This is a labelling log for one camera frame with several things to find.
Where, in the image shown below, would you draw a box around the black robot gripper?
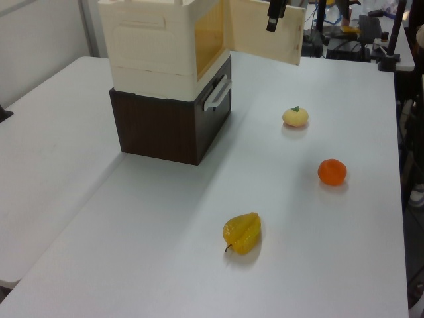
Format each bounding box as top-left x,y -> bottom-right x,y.
266,0 -> 288,33

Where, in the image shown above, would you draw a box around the cream plastic cabinet door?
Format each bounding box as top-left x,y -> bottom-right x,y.
227,0 -> 307,67

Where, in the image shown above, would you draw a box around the cream plastic cabinet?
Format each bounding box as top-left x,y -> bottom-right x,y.
97,0 -> 232,100

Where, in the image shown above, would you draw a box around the black electronics box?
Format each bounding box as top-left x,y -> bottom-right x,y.
325,37 -> 372,62

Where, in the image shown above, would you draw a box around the pale yellow toy persimmon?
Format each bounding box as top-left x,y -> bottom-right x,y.
282,105 -> 310,128

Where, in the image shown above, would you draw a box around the dark brown drawer front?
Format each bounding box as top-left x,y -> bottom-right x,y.
195,55 -> 233,166

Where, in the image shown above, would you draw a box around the black table clamp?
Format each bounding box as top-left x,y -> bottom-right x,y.
378,54 -> 401,72

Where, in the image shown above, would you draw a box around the black pole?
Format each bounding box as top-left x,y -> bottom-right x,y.
386,0 -> 407,57

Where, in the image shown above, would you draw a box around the dark brown wooden drawer box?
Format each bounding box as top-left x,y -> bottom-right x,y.
109,54 -> 233,166

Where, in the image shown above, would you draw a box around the orange toy tangerine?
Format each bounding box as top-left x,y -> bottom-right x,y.
317,158 -> 348,187

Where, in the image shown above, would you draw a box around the yellow toy starfruit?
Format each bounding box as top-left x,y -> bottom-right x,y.
222,211 -> 262,256

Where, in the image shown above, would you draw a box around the grey white shoe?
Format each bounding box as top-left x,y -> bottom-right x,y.
409,183 -> 424,209

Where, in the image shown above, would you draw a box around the black camera stand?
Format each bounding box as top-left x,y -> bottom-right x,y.
301,0 -> 329,58

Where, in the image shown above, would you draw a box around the white drawer handle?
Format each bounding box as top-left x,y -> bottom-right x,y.
203,74 -> 233,112

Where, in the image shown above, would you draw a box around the black mount base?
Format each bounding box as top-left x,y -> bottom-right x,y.
0,103 -> 15,124

